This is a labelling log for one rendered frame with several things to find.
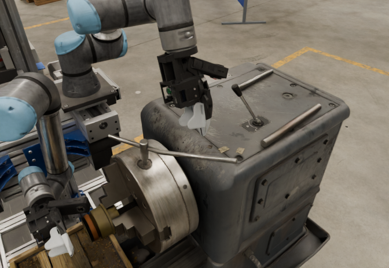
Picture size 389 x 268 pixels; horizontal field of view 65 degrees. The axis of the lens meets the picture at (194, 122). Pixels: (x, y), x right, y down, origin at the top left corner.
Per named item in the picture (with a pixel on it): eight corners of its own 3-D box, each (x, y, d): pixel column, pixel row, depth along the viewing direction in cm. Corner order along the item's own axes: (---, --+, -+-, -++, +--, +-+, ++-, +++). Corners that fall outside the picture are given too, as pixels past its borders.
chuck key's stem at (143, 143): (139, 172, 82) (138, 143, 75) (143, 166, 84) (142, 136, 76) (147, 174, 82) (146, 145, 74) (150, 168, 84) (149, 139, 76)
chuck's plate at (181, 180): (145, 181, 115) (142, 119, 94) (195, 248, 97) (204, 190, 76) (137, 185, 113) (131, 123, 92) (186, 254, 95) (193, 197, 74)
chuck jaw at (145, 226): (146, 198, 87) (168, 223, 79) (149, 210, 90) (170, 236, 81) (110, 218, 82) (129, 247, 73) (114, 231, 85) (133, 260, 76)
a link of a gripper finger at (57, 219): (63, 242, 80) (53, 220, 86) (69, 239, 81) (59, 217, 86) (58, 232, 77) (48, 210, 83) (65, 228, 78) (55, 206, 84)
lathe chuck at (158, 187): (137, 185, 113) (131, 123, 92) (186, 254, 95) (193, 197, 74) (115, 197, 109) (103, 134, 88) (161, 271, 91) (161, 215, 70)
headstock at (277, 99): (246, 127, 155) (255, 55, 131) (329, 183, 124) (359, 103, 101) (143, 179, 126) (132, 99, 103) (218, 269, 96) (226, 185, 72)
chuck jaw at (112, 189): (136, 189, 93) (121, 153, 92) (141, 190, 88) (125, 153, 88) (102, 206, 87) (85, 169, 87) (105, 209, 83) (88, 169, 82)
